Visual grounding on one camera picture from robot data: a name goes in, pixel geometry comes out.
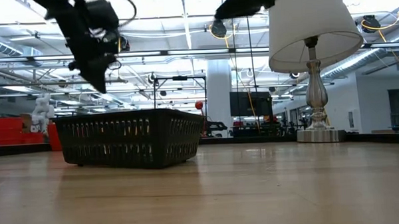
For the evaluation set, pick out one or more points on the black monitor screen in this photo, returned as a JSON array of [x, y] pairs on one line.
[[245, 103]]

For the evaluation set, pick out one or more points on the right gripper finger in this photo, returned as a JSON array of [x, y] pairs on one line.
[[236, 9]]

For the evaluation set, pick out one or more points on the white robot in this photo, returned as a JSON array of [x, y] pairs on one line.
[[43, 112]]

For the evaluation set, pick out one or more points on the brown cardboard box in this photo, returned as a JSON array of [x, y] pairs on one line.
[[26, 121]]

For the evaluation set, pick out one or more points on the red plastic basket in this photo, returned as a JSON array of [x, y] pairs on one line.
[[54, 138]]

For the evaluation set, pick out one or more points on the silver ventilation duct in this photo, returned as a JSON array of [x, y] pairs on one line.
[[351, 65], [1, 45]]

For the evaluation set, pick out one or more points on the white building column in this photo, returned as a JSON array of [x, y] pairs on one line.
[[218, 84]]

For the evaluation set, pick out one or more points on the black background machine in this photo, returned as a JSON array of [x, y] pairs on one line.
[[216, 128]]

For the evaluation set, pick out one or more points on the black aluminium table frame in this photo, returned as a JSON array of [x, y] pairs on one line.
[[21, 149]]

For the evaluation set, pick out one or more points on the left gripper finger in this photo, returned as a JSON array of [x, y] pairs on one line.
[[96, 74]]

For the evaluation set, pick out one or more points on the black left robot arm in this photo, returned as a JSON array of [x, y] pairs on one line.
[[49, 2]]

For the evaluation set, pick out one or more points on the dark equipment bench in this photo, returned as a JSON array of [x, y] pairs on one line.
[[256, 128]]

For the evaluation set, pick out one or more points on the table lamp with white shade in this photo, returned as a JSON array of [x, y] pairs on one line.
[[310, 35]]

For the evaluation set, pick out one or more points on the black plastic basket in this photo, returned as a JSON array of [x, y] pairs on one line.
[[159, 140]]

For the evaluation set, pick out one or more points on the red ball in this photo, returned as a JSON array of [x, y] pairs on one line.
[[199, 105]]

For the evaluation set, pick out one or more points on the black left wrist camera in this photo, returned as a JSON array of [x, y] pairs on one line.
[[103, 15]]

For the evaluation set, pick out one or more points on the red storage crates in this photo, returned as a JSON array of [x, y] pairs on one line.
[[7, 130]]

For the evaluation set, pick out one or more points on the black metal stand frame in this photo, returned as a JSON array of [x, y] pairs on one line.
[[180, 78]]

